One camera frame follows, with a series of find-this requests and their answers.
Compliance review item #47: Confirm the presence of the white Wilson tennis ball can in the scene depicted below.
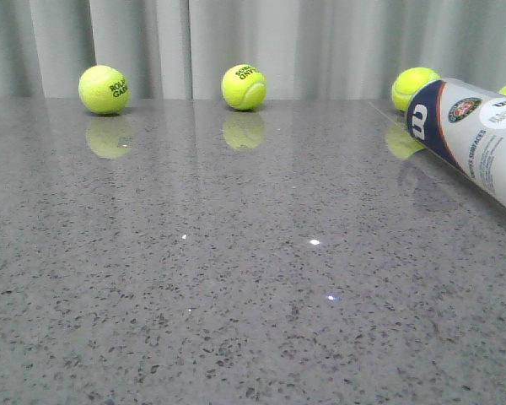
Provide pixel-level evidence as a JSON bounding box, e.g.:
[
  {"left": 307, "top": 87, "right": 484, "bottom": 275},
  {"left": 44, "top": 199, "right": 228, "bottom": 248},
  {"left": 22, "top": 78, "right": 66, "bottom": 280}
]
[{"left": 405, "top": 78, "right": 506, "bottom": 208}]

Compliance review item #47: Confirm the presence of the yellow tennis ball centre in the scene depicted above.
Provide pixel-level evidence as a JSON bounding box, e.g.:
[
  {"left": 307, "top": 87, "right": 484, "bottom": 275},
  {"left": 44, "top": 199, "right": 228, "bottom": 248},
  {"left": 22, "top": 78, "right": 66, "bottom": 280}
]
[{"left": 221, "top": 64, "right": 266, "bottom": 111}]

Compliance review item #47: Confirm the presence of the yellow tennis ball behind can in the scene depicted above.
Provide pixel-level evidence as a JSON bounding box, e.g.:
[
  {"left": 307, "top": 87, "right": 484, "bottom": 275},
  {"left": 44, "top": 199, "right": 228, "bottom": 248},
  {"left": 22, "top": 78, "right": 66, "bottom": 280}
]
[{"left": 390, "top": 67, "right": 440, "bottom": 112}]

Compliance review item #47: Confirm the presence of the yellow tennis ball far left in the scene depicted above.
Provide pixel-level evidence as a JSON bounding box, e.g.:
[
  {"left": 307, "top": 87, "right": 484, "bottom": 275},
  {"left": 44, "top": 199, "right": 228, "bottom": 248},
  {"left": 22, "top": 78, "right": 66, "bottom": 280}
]
[{"left": 78, "top": 65, "right": 130, "bottom": 115}]

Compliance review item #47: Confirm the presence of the grey pleated curtain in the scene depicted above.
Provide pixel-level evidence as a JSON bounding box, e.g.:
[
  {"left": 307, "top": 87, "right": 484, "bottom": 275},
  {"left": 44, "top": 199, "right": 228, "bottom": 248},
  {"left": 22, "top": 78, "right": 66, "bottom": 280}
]
[{"left": 0, "top": 1, "right": 506, "bottom": 100}]

